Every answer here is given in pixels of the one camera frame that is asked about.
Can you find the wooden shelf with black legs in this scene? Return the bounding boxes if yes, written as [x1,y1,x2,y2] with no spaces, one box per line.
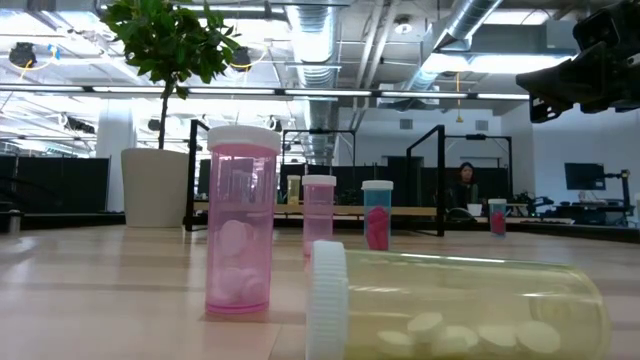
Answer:
[183,118,447,239]

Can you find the black background frame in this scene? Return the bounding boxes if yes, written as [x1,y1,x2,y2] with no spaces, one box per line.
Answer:
[443,133,514,201]

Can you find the black computer monitor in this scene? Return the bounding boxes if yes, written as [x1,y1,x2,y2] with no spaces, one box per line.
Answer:
[564,162,607,192]

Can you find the yellow pill bottle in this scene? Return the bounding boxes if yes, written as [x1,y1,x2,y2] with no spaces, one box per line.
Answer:
[286,174,302,206]
[305,239,612,360]

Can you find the green leafy plant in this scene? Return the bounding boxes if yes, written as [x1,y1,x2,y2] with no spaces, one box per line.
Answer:
[99,0,241,151]

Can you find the long ceiling light strip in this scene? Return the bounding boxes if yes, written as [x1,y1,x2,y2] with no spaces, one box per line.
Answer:
[0,83,531,102]

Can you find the black aluminium table frame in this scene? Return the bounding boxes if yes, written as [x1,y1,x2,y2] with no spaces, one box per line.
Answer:
[0,212,640,245]

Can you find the pink pill bottle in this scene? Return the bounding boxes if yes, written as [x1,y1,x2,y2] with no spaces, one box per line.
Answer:
[204,124,282,315]
[301,174,338,261]

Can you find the white plant pot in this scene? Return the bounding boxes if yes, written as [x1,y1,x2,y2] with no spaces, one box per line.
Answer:
[120,147,191,229]

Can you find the silver ventilation duct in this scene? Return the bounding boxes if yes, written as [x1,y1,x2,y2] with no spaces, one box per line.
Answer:
[284,0,342,166]
[402,0,504,94]

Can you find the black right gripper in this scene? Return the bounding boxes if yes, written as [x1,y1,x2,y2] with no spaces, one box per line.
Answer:
[515,0,640,124]

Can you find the person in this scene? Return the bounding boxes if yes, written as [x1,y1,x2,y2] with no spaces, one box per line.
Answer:
[447,161,481,211]

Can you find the black partition panel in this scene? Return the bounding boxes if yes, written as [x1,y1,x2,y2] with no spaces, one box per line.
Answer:
[0,154,111,215]

